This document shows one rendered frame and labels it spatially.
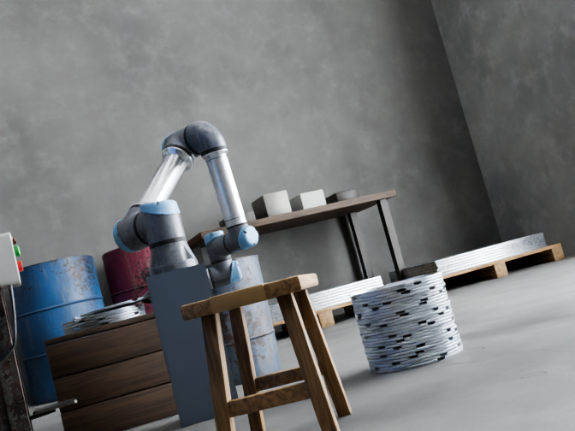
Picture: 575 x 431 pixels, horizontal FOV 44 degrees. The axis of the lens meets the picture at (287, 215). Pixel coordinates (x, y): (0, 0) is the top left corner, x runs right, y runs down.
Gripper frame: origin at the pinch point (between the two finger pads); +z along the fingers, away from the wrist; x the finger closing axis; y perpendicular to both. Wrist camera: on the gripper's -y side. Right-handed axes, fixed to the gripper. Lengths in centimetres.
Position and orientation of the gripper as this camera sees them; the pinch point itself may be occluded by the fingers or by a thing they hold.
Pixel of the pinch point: (145, 298)
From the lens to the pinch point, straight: 259.3
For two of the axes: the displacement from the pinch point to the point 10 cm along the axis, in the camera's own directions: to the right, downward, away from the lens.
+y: 0.6, -1.2, -9.9
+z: -9.5, 2.9, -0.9
